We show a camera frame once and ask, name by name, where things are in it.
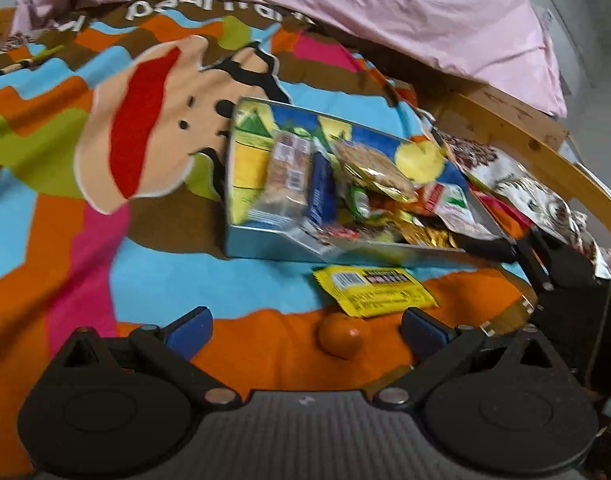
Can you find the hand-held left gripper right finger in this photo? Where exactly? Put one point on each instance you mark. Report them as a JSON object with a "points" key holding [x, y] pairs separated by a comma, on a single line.
{"points": [[425, 332]]}

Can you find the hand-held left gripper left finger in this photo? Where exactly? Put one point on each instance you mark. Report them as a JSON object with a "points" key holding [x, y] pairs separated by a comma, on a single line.
{"points": [[190, 332]]}

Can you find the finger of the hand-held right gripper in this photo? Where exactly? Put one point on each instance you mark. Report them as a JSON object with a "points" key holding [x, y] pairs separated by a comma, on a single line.
{"points": [[510, 317], [490, 250]]}

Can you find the gold candy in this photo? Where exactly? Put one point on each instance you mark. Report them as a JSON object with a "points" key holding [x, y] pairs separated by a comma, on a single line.
{"points": [[445, 239], [418, 235]]}

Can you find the white snack pouch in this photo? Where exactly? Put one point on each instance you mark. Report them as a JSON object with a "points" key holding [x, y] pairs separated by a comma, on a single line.
{"points": [[460, 210]]}

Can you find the yellow snack packet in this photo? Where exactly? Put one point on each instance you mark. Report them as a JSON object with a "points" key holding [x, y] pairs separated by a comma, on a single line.
{"points": [[375, 290]]}

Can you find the orange meat snack packet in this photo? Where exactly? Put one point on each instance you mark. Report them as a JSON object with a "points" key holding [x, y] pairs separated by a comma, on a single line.
{"points": [[429, 199]]}

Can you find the orange tangerine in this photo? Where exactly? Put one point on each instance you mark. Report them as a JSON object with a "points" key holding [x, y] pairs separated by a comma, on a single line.
{"points": [[341, 337]]}

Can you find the clear dried date packet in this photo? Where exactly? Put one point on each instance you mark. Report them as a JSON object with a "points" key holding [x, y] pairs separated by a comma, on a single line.
{"points": [[345, 237]]}

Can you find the green sausage stick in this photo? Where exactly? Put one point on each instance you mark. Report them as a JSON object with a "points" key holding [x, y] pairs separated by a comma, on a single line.
{"points": [[360, 202]]}

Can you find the clear rice crisp packet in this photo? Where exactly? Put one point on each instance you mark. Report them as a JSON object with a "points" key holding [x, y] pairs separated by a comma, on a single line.
{"points": [[375, 167]]}

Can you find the tin box with dinosaur drawing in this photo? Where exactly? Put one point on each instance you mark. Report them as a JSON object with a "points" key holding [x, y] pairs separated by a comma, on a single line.
{"points": [[250, 170]]}

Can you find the dark blue snack packet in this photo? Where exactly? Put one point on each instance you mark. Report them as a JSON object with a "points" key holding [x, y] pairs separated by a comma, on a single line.
{"points": [[321, 190]]}

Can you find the clear cereal bar packet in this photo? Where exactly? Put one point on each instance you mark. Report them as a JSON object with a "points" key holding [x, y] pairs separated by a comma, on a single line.
{"points": [[285, 180]]}

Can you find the floral quilt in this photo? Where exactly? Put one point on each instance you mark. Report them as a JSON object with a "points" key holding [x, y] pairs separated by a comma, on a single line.
{"points": [[525, 195]]}

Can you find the printed colourful blanket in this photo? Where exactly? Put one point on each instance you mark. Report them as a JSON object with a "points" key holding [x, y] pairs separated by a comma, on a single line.
{"points": [[60, 260]]}

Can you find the pink bed sheet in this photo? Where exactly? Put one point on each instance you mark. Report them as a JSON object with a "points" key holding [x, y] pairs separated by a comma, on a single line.
{"points": [[360, 10]]}

